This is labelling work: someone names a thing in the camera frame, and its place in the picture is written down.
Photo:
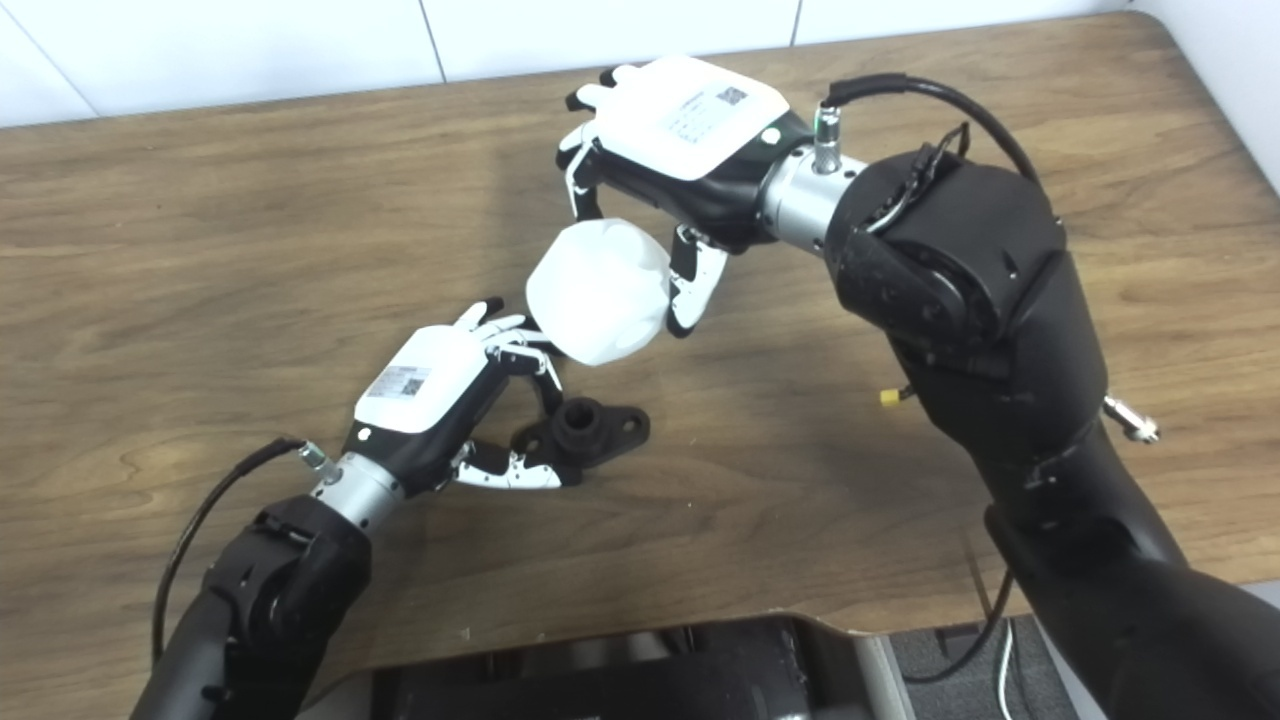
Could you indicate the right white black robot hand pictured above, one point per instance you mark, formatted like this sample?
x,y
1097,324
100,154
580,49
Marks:
x,y
690,120

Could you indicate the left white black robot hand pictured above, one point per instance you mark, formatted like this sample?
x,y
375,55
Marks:
x,y
425,390

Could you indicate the black plastic holder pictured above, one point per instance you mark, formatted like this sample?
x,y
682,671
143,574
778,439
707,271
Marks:
x,y
590,435

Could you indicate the round white plastic piece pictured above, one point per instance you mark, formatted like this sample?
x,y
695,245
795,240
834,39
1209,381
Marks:
x,y
600,290

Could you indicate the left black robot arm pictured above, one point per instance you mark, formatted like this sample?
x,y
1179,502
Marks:
x,y
270,600

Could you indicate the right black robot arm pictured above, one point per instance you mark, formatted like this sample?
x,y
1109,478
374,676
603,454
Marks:
x,y
990,300

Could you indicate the black robot torso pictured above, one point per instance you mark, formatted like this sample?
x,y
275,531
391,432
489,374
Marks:
x,y
620,675

